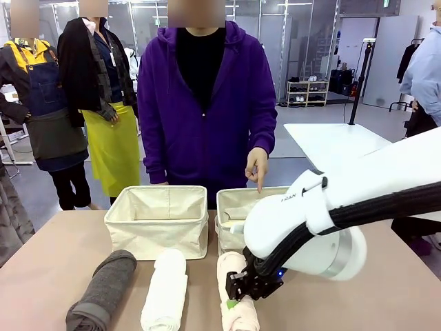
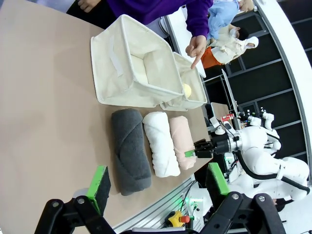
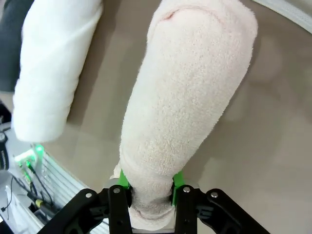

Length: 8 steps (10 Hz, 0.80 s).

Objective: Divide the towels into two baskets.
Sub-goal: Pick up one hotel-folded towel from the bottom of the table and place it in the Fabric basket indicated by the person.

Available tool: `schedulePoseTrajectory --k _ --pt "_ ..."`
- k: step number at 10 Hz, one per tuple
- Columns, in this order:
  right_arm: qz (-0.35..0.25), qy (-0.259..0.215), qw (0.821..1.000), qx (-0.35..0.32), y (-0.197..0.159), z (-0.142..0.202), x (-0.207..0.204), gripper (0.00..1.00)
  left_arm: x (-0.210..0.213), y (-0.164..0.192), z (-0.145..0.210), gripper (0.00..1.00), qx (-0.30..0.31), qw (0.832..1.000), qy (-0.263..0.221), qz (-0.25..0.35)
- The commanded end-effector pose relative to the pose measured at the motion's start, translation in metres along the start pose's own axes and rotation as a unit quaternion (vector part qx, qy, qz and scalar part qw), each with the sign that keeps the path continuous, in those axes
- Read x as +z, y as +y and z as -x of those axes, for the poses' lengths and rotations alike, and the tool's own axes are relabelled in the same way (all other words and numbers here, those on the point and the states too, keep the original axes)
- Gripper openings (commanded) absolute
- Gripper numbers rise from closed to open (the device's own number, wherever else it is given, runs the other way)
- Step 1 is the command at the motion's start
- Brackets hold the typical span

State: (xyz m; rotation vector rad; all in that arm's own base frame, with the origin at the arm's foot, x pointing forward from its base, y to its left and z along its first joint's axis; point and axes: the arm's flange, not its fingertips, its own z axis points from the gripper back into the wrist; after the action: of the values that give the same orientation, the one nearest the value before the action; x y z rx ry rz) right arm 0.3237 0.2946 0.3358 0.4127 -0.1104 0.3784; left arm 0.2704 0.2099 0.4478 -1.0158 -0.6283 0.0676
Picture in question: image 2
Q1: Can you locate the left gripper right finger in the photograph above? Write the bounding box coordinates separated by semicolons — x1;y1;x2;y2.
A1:
199;162;287;234

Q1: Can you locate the person in light blue shirt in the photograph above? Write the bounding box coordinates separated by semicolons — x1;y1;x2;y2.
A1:
208;0;255;41

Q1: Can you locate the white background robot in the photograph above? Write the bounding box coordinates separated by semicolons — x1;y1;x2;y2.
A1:
237;108;281;150

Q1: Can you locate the person in purple hoodie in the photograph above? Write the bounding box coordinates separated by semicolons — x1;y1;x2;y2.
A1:
67;0;214;40

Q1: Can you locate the white robot base unit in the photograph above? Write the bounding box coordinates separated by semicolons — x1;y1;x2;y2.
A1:
188;187;213;213

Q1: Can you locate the cream fabric basket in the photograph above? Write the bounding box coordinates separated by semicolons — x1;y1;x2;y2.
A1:
90;14;185;108
159;51;208;112

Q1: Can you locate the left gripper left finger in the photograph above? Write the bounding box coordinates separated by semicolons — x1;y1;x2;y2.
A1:
34;165;115;234

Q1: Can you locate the yellow emergency stop button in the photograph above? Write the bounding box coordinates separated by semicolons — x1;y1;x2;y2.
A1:
168;210;191;226

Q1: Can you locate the black right arm cable sleeve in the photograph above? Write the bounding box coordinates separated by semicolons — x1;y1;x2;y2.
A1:
236;150;312;195

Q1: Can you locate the grey towel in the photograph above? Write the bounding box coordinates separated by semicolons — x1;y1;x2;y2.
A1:
111;108;152;196

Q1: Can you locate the aluminium table frame rail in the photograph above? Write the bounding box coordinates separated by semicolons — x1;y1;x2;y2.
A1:
113;174;208;233

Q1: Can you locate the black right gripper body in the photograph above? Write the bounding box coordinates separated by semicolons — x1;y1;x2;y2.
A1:
200;138;241;159

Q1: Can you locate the person's left forearm purple sleeve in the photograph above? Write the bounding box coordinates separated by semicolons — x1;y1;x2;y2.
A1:
185;0;214;39

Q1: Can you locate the rolled white towel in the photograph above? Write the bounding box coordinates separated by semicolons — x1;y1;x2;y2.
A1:
142;111;181;178

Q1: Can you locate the pink towel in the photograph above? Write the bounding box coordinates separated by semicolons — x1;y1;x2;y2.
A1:
169;116;197;171

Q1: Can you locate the person's left hand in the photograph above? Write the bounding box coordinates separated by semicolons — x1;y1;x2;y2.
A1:
185;35;207;70

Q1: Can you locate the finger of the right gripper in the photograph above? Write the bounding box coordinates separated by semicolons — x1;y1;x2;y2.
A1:
193;138;208;150
184;149;203;158

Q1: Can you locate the person's right hand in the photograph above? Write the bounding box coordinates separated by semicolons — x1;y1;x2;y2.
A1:
78;0;98;13

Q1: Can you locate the yellow towel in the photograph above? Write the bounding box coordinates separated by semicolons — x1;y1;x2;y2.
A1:
182;83;193;98

